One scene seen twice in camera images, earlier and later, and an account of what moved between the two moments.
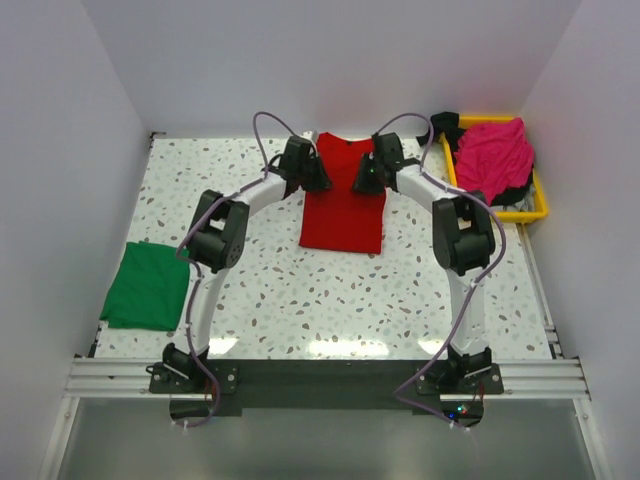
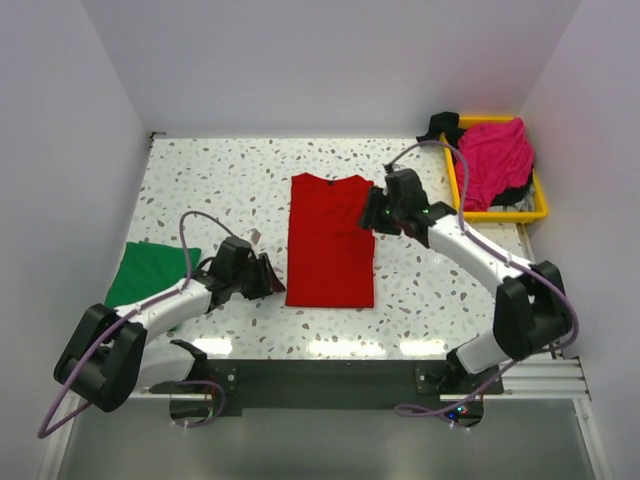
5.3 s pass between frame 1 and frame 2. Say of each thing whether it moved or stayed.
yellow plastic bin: stayed
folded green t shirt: stayed
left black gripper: moved
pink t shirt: stayed
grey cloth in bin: stayed
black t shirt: stayed
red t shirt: moved
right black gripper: moved
